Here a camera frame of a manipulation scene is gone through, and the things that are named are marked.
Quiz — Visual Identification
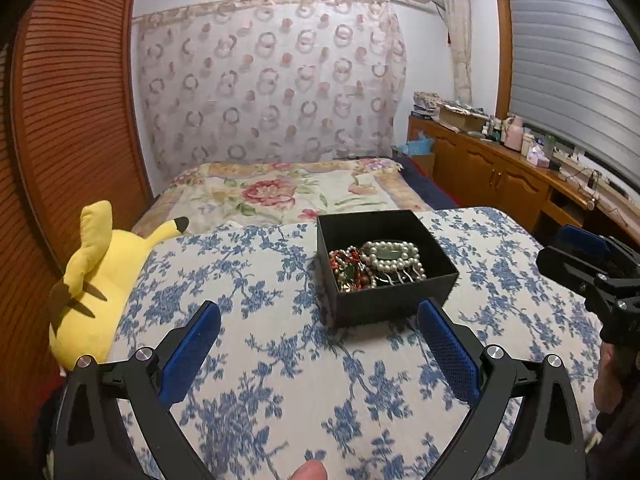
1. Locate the white pearl necklace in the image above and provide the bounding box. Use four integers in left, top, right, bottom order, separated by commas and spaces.
359, 239, 428, 286

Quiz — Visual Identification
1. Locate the dark blue bed sheet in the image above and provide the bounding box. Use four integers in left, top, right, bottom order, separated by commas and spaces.
394, 155, 458, 210

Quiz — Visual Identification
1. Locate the right hand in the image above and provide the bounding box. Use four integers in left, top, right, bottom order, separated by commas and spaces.
593, 342, 634, 415

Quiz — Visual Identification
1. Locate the black square jewelry box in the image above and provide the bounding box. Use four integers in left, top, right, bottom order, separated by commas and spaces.
317, 210, 459, 328

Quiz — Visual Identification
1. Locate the blue paper bag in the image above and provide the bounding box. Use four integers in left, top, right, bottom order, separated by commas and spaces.
395, 131, 434, 157

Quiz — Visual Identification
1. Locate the pink circle pattern curtain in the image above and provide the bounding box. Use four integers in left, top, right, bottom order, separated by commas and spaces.
136, 0, 407, 179

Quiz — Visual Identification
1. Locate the wooden side cabinet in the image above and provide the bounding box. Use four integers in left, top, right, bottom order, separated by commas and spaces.
407, 116, 639, 246

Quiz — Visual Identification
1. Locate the pale jade bangle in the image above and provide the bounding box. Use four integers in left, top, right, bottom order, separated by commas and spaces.
369, 243, 410, 266

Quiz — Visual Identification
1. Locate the brown louvered wardrobe door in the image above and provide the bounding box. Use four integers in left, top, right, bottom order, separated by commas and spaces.
1, 0, 151, 411

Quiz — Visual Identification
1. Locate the floral quilt on bed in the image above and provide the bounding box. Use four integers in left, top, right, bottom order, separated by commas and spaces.
132, 158, 432, 236

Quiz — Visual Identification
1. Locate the blue floral white cloth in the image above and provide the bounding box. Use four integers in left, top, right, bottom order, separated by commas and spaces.
110, 208, 600, 479

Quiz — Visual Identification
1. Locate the silver cuff bracelet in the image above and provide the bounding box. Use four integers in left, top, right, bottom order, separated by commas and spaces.
376, 263, 426, 288

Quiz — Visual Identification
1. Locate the yellow Pikachu plush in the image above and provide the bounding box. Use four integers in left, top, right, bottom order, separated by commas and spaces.
48, 200, 189, 370

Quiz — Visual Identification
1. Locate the pink thermos bottle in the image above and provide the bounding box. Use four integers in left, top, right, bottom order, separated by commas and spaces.
503, 116, 524, 152

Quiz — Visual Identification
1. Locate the brown wooden bead bracelet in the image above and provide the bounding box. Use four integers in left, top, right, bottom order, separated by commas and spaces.
336, 246, 379, 294

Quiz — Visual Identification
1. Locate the grey window blind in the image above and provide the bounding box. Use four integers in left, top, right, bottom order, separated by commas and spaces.
502, 0, 639, 186

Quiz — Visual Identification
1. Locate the left hand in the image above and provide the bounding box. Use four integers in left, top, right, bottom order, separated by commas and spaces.
290, 460, 328, 480

